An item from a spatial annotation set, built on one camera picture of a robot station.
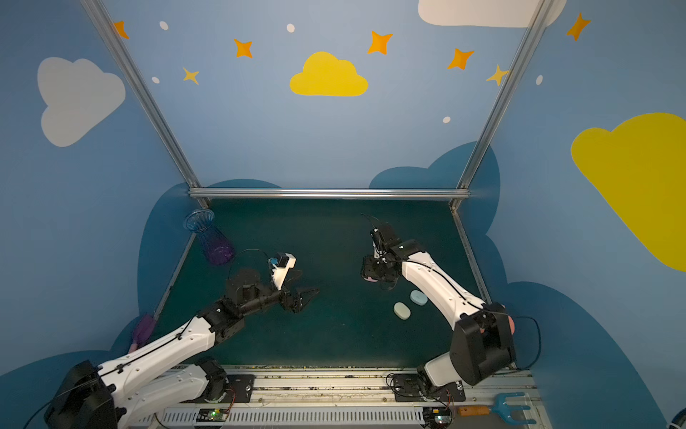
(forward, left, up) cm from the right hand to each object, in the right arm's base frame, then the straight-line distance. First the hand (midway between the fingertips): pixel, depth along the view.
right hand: (372, 269), depth 85 cm
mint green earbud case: (-8, -11, -12) cm, 18 cm away
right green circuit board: (-37, -18, -13) cm, 43 cm away
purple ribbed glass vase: (+10, +59, -9) cm, 61 cm away
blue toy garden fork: (-34, -36, -12) cm, 51 cm away
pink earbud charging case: (-6, +1, +5) cm, 8 cm away
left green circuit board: (-41, +42, -12) cm, 60 cm away
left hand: (-9, +17, +7) cm, 21 cm away
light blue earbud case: (-4, -17, -11) cm, 20 cm away
